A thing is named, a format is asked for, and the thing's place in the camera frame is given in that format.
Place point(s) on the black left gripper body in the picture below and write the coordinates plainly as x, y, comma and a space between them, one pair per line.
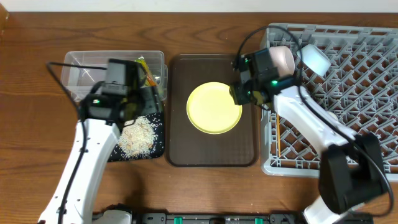
144, 101

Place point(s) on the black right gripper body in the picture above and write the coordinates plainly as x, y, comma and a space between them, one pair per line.
237, 94

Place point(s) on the green snack wrapper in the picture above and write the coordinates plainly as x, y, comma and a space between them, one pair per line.
145, 75

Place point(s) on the rice and nut scraps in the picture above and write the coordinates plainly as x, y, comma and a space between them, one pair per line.
138, 138

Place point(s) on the pink bowl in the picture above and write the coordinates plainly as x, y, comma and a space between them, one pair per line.
283, 59

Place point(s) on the yellow plate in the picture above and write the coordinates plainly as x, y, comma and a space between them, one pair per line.
211, 109

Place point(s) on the wooden chopstick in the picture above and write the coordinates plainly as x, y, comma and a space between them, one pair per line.
278, 135

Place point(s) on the light blue bowl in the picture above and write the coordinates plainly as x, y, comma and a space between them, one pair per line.
314, 59

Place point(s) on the white green cup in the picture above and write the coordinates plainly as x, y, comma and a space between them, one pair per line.
334, 116

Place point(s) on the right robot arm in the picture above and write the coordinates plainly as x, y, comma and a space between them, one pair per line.
351, 171

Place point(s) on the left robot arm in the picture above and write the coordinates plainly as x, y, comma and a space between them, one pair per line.
97, 133

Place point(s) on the black food waste tray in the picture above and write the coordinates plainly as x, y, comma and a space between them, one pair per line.
155, 149

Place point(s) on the grey dishwasher rack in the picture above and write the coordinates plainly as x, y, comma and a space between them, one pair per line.
360, 87

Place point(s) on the dark brown tray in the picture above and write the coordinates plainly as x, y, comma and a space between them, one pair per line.
186, 145

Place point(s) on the clear plastic bin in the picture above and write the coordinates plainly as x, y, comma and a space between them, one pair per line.
80, 80

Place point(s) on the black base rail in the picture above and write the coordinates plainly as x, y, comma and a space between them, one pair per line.
217, 218

